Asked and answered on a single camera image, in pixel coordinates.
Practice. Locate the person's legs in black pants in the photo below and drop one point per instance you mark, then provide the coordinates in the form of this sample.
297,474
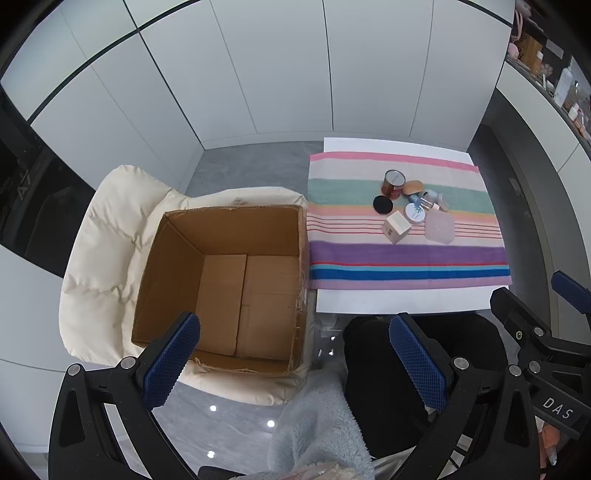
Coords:
378,369

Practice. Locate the small metal wall plate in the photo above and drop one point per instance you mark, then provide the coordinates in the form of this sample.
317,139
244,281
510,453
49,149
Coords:
514,184

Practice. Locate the brown cardboard box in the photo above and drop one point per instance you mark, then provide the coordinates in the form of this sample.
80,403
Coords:
268,295

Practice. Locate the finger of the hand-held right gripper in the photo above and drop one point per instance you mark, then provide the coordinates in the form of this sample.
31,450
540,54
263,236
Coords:
517,318
569,287

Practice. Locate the small white square box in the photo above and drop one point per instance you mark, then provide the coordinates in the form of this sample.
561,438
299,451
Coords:
396,227

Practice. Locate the person's right hand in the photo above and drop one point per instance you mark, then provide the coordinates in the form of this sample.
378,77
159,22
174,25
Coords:
548,441

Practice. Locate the translucent square container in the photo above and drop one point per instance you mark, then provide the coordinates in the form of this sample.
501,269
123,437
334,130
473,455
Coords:
438,227

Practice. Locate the striped colourful towel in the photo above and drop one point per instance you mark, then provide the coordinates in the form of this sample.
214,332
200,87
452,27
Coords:
406,263

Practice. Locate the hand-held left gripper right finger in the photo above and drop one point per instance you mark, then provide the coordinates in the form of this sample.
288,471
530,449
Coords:
418,364

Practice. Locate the black glass panel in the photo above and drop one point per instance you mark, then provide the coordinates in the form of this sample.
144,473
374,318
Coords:
32,194

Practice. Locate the beige makeup sponge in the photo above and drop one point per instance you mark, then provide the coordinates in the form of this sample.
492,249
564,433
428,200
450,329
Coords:
414,187

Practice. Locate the brown jar with silver lid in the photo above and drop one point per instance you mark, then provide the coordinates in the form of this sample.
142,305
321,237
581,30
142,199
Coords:
392,184

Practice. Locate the black round compact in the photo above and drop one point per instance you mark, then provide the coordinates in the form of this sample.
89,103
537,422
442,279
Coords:
382,205

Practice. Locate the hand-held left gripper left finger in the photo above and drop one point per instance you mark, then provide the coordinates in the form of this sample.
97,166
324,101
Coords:
171,364

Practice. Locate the cream padded chair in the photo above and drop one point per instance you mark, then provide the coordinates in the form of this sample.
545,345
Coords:
106,240

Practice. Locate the white round compact blue print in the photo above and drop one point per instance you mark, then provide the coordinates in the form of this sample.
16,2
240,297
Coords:
414,213

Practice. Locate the light blue fluffy garment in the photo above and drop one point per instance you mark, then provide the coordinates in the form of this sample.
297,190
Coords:
318,424

